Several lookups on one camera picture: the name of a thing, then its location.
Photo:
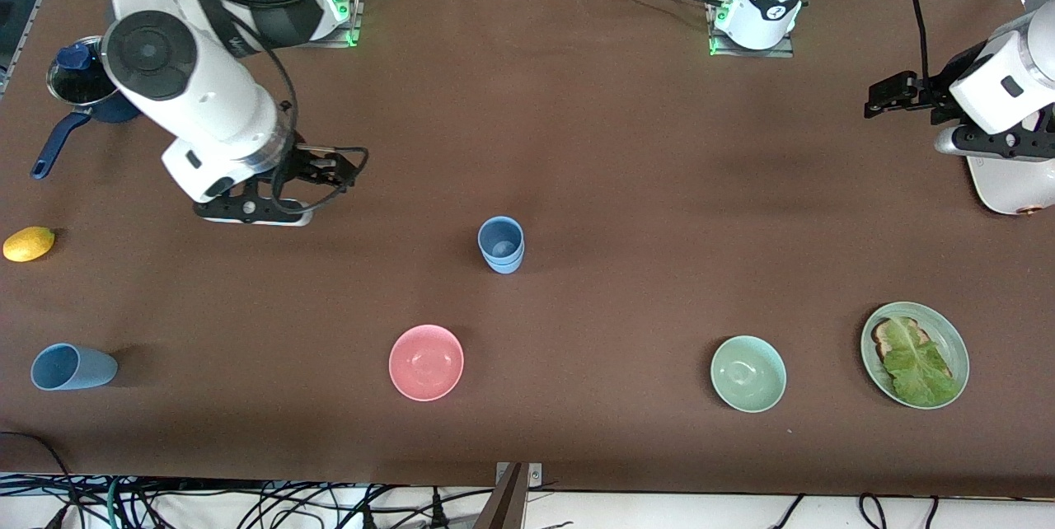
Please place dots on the green lettuce leaf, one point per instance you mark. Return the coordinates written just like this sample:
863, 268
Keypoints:
919, 368

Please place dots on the brown bar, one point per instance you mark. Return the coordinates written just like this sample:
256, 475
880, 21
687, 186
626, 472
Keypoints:
504, 504

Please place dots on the green plate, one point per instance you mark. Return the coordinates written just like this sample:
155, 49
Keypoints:
954, 348

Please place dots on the dark blue cup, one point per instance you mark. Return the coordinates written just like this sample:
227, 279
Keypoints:
501, 239

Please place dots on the dark blue saucepan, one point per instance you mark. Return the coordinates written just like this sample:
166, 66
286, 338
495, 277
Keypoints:
53, 152

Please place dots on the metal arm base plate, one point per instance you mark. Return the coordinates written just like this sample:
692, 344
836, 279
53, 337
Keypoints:
353, 14
754, 53

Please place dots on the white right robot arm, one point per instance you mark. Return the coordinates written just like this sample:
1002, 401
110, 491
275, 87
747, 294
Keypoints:
198, 100

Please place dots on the toast slice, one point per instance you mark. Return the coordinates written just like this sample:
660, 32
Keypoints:
886, 335

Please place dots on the yellow lemon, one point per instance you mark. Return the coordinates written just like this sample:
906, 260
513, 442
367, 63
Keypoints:
29, 244

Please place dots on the light blue cup with paper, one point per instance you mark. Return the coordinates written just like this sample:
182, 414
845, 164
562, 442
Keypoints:
503, 269

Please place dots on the grey table edge bracket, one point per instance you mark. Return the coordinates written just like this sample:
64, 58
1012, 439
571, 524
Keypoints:
536, 475

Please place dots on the pink bowl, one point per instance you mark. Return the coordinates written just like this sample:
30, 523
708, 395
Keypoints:
426, 362

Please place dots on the mint green bowl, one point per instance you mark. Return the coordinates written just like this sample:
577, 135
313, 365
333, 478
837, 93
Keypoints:
748, 374

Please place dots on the white toaster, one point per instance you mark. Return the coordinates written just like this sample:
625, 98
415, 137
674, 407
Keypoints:
1014, 187

